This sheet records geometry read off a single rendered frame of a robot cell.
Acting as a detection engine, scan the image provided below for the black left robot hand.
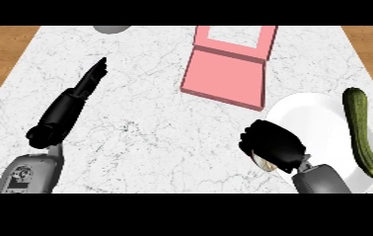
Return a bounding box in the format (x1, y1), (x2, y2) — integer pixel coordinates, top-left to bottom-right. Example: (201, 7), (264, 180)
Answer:
(25, 56), (108, 150)

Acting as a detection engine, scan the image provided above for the pink open cardboard box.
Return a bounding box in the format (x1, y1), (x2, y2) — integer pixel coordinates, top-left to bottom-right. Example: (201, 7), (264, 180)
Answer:
(180, 26), (280, 112)

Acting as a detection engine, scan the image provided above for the grey round object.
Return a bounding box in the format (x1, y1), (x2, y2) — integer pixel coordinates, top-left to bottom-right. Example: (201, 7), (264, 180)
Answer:
(92, 26), (133, 35)

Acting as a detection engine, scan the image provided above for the white plate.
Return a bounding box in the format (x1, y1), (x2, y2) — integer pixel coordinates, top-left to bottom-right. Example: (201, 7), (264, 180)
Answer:
(266, 92), (373, 195)

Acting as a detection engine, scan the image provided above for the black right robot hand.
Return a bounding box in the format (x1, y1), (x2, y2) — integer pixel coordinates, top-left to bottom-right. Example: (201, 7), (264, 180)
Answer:
(238, 118), (311, 175)

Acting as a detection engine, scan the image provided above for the green cucumber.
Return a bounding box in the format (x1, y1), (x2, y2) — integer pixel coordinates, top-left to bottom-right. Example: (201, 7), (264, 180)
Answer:
(341, 87), (373, 179)

